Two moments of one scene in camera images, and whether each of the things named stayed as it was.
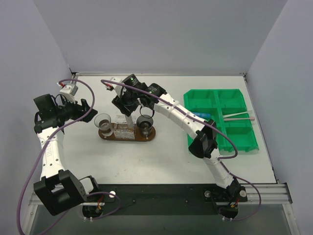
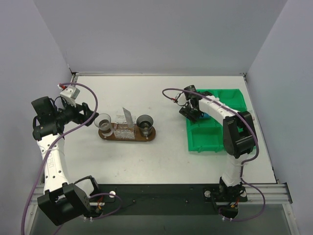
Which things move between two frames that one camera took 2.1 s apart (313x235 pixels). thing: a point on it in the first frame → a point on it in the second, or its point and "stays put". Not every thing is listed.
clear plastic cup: (103, 122) stays put
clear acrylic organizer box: (121, 129) stays put
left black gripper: (81, 109) stays put
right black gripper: (124, 106) → (190, 113)
